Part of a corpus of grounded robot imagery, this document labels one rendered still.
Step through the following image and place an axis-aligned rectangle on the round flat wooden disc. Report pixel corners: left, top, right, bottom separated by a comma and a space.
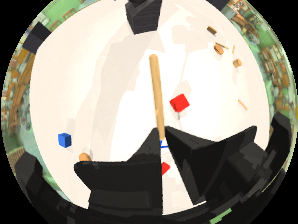
78, 152, 92, 161
214, 44, 223, 55

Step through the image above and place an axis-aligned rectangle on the red rectangular block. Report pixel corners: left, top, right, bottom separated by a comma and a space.
161, 163, 170, 176

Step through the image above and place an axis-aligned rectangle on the blue string with wooden stick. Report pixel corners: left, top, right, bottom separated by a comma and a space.
149, 53, 165, 144

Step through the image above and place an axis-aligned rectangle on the red block with round hole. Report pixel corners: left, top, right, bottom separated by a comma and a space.
169, 93, 189, 112

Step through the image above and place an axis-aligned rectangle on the blue block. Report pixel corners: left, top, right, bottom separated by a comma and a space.
57, 133, 72, 148

